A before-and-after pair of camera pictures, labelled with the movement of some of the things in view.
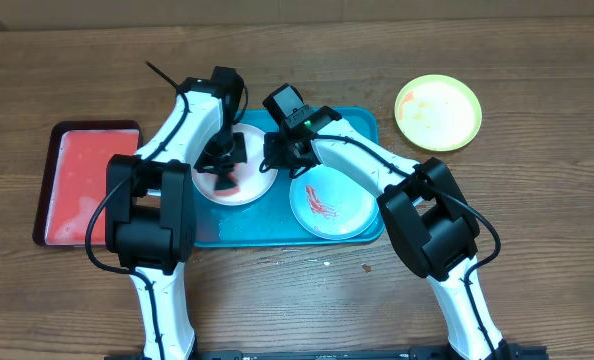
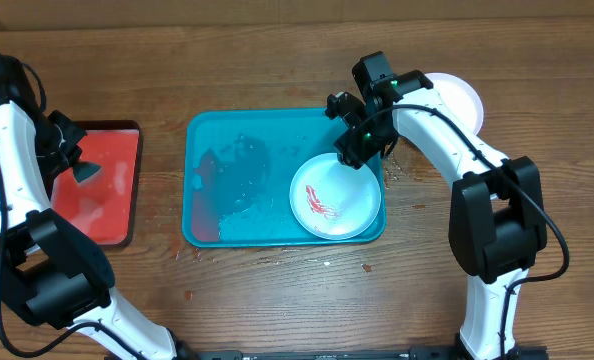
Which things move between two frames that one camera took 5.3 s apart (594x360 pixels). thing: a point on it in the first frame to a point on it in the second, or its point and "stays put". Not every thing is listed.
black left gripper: [237, 156] to [53, 165]
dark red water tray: [75, 176] stays put
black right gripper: [275, 160] to [355, 153]
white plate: [253, 183] to [461, 99]
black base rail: [440, 353] stays put
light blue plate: [331, 205] stays put
